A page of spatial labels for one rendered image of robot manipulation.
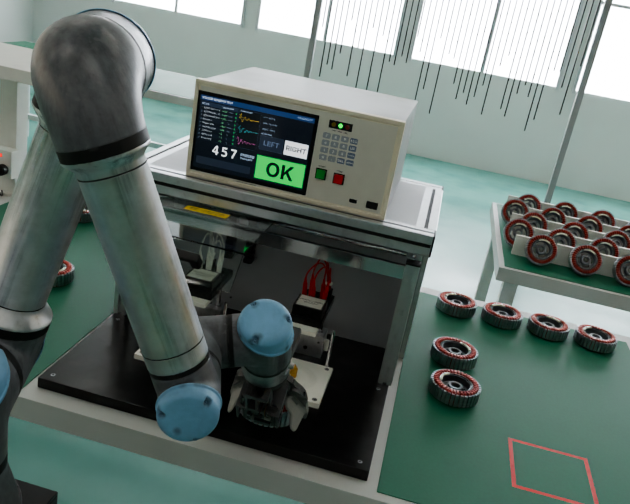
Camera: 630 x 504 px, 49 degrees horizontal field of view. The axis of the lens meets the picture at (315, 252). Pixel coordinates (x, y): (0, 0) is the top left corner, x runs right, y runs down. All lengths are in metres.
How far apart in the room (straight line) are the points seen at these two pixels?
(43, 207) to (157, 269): 0.19
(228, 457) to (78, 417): 0.29
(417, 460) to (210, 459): 0.38
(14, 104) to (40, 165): 1.47
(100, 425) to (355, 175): 0.68
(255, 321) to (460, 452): 0.63
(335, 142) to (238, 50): 6.67
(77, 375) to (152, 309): 0.65
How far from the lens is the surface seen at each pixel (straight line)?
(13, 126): 2.38
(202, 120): 1.49
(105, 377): 1.42
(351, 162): 1.42
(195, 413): 0.83
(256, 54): 7.99
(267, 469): 1.27
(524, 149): 7.79
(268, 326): 0.94
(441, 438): 1.45
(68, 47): 0.75
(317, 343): 1.55
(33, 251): 0.93
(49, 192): 0.89
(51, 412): 1.39
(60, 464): 2.44
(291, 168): 1.44
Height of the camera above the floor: 1.54
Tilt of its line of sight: 21 degrees down
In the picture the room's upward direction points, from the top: 11 degrees clockwise
